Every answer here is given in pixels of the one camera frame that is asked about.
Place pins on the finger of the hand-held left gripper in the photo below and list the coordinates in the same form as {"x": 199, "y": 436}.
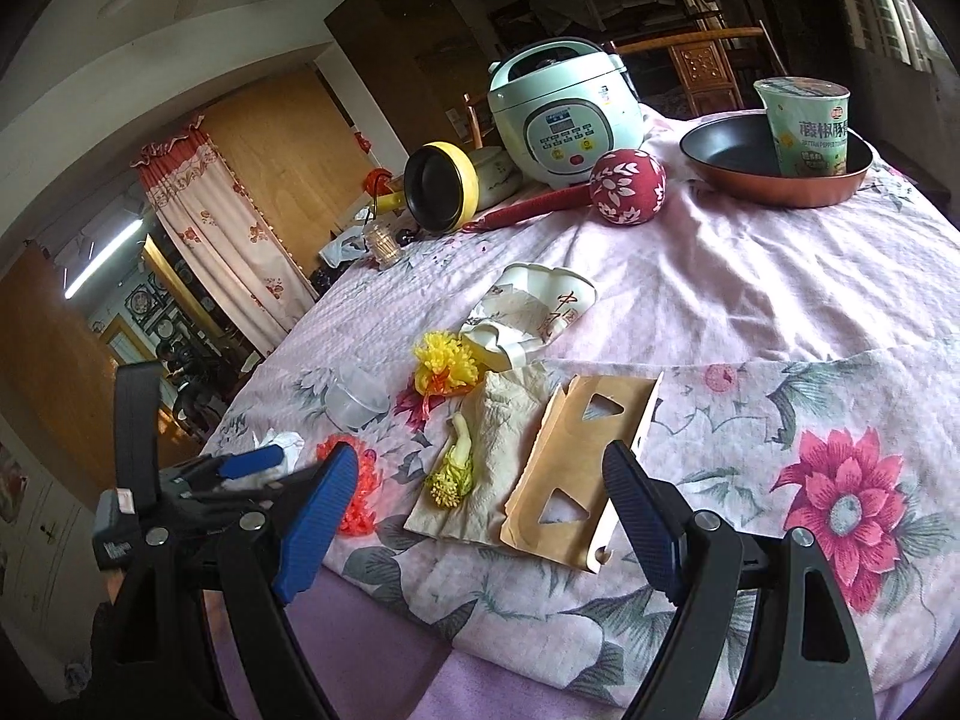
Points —
{"x": 232, "y": 499}
{"x": 247, "y": 461}

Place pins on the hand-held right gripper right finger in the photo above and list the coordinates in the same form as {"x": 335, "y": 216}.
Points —
{"x": 637, "y": 529}

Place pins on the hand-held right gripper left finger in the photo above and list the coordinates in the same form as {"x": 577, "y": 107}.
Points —
{"x": 315, "y": 521}

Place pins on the white tissue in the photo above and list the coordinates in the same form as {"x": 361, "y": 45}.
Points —
{"x": 289, "y": 446}

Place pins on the brown paper envelope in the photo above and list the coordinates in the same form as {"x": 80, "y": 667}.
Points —
{"x": 577, "y": 457}

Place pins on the clear plastic cup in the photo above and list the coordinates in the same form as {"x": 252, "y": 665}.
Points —
{"x": 356, "y": 401}

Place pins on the yellow-green vegetable scrap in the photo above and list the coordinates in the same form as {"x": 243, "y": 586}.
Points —
{"x": 454, "y": 472}

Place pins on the brown paper napkin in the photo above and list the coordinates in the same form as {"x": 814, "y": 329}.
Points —
{"x": 499, "y": 427}

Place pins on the yellow plastic flower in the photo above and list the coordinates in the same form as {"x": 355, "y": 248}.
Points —
{"x": 442, "y": 360}

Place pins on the crushed white paper cup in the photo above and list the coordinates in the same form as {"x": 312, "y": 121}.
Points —
{"x": 555, "y": 300}

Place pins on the wooden sliding door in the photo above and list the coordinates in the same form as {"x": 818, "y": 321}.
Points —
{"x": 292, "y": 150}
{"x": 52, "y": 360}

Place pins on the purple bed sheet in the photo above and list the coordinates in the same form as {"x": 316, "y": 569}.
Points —
{"x": 390, "y": 660}

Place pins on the fluorescent tube light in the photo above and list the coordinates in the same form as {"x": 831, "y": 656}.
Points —
{"x": 105, "y": 256}

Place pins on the pink floral curtain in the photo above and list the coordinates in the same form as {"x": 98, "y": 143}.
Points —
{"x": 217, "y": 225}

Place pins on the white plastic bag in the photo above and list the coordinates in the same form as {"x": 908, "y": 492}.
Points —
{"x": 341, "y": 249}

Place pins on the clear toothpick jar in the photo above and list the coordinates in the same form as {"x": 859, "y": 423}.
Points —
{"x": 384, "y": 247}

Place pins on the floral blanket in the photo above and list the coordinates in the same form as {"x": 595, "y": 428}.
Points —
{"x": 750, "y": 300}

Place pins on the small yellow frying pan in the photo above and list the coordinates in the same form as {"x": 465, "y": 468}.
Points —
{"x": 439, "y": 187}

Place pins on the white ceramic pot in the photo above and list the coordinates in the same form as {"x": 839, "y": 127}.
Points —
{"x": 499, "y": 176}

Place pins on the copper frying pan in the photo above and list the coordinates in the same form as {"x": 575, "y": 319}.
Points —
{"x": 727, "y": 150}

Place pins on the pale green rice cooker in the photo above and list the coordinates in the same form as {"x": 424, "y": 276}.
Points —
{"x": 570, "y": 112}

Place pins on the green instant noodle cup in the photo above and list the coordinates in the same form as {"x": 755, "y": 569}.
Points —
{"x": 806, "y": 135}

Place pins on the tall wooden cabinet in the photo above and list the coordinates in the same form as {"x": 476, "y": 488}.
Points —
{"x": 405, "y": 52}

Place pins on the carved wooden chair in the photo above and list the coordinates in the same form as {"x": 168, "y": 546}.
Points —
{"x": 705, "y": 64}

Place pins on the bright window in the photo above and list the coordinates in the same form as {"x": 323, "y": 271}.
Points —
{"x": 885, "y": 7}

